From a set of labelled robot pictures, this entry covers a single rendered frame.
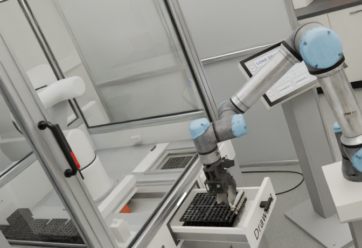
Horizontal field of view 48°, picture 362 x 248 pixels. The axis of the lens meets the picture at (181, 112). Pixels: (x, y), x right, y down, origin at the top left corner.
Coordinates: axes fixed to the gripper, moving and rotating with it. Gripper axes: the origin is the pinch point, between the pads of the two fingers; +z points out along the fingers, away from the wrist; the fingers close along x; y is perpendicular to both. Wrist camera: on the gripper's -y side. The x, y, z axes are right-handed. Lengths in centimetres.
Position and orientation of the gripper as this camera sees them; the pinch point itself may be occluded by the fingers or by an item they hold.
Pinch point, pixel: (230, 200)
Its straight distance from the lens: 157.9
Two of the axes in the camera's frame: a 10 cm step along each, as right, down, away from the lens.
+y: -4.0, 4.6, -7.9
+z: 3.4, 8.8, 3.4
